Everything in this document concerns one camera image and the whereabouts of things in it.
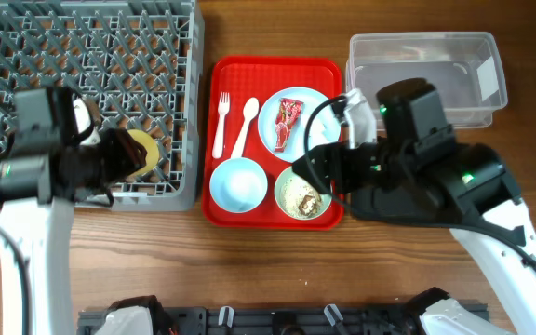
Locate cream plastic spoon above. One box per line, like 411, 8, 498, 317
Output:
231, 97, 260, 158

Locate red plastic tray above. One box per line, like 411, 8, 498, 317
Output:
201, 56, 344, 231

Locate light blue bowl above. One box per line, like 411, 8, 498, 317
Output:
209, 157, 268, 214

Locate food scraps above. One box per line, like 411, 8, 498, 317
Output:
281, 177, 323, 220

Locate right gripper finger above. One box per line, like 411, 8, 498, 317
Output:
304, 144, 328, 163
291, 156, 324, 194

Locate grey dishwasher rack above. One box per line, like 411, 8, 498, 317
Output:
0, 0, 205, 211

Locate black waste tray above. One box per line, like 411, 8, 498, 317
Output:
350, 186, 450, 226

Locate white tissue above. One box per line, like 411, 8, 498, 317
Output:
309, 115, 341, 147

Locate green bowl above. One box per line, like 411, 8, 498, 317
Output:
275, 167, 332, 221

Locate light blue plate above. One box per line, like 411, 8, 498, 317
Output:
258, 87, 336, 163

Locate yellow plastic cup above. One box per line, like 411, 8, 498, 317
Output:
128, 129, 160, 177

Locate red snack wrapper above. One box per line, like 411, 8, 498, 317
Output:
275, 98, 304, 153

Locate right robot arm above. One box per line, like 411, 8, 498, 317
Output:
292, 78, 536, 334

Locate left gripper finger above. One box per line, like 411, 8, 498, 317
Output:
102, 134, 142, 180
104, 128, 146, 168

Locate clear plastic bin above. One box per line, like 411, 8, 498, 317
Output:
345, 32, 508, 131

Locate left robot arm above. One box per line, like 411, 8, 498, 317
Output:
0, 87, 146, 334

